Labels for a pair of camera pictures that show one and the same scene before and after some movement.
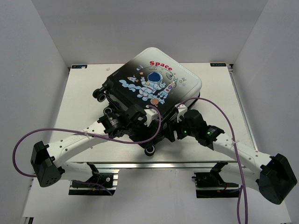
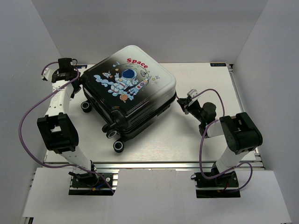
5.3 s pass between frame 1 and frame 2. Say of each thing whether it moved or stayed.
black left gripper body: moved
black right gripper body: moved
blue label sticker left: stayed
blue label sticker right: stayed
